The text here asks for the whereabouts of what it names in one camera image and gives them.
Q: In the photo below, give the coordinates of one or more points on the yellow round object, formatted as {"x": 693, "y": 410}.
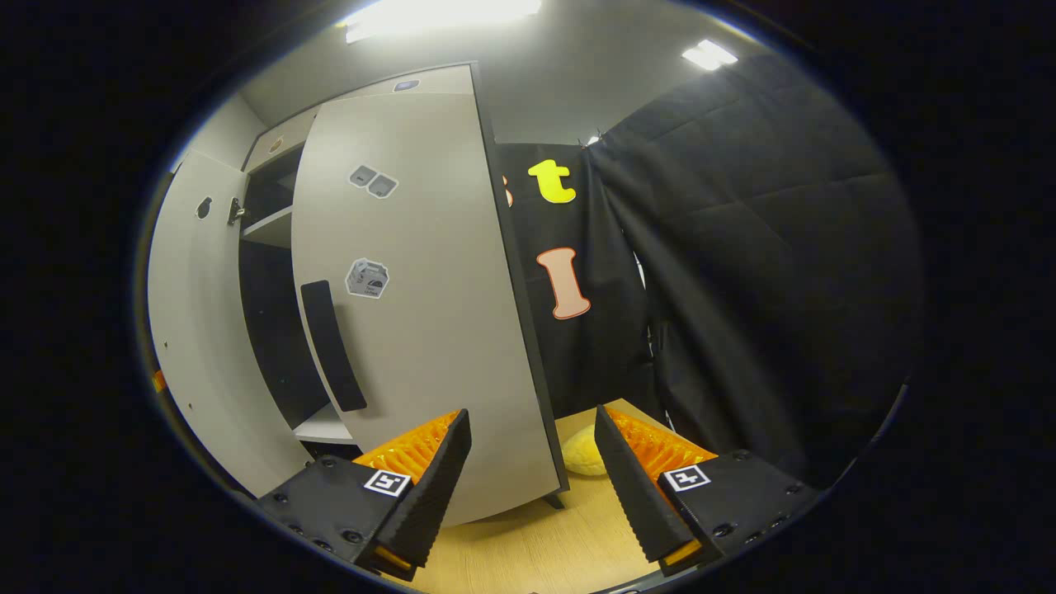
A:
{"x": 582, "y": 454}

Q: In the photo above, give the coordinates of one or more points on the ceiling light panel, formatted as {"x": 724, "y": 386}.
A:
{"x": 709, "y": 54}
{"x": 437, "y": 16}

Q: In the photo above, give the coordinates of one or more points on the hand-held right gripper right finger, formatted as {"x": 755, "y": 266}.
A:
{"x": 635, "y": 495}

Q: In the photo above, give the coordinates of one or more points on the white shoe cabinet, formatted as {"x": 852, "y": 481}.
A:
{"x": 371, "y": 87}

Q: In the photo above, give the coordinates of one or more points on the white shoe cabinet door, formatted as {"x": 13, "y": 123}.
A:
{"x": 445, "y": 289}
{"x": 198, "y": 330}

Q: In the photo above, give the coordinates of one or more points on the black backdrop cloth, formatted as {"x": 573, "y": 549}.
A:
{"x": 602, "y": 346}

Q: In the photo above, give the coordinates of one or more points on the black quilted cloth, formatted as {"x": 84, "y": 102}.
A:
{"x": 784, "y": 289}

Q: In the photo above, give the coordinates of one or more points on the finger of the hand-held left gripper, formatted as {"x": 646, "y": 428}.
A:
{"x": 158, "y": 381}

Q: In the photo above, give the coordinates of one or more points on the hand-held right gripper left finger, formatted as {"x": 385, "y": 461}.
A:
{"x": 433, "y": 495}

